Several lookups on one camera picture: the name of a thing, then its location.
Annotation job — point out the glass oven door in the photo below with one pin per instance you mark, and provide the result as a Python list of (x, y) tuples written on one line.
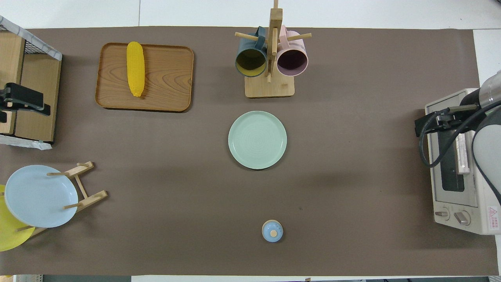
[(450, 176)]

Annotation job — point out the silver oven knob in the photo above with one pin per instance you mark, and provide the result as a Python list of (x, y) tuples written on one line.
[(462, 218), (442, 214)]

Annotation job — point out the wooden tray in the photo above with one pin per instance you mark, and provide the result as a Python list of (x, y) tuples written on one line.
[(168, 76)]

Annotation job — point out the light blue plate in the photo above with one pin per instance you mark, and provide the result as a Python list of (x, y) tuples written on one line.
[(39, 196)]

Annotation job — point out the yellow plate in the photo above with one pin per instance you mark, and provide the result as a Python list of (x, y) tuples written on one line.
[(9, 239)]

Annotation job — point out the wooden plate rack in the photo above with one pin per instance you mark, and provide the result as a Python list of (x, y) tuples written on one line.
[(92, 199)]

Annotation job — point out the white toaster oven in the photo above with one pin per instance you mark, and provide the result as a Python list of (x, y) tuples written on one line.
[(450, 203)]

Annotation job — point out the pink mug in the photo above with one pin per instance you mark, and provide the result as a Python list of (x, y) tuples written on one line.
[(291, 62)]

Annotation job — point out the brown table mat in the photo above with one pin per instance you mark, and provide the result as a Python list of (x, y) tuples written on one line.
[(195, 156)]

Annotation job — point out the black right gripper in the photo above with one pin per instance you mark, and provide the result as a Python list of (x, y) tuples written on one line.
[(458, 109)]

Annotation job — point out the pale green plate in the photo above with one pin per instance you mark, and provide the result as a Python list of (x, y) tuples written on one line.
[(257, 140)]

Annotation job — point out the dark teal mug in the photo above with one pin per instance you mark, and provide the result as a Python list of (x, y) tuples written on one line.
[(250, 62)]

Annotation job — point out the wooden mug rack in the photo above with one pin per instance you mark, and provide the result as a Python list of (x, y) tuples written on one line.
[(270, 88)]

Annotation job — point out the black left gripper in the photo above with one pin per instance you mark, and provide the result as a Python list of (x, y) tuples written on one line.
[(3, 105)]

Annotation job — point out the yellow corn cob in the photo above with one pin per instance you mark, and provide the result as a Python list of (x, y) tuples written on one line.
[(136, 70)]

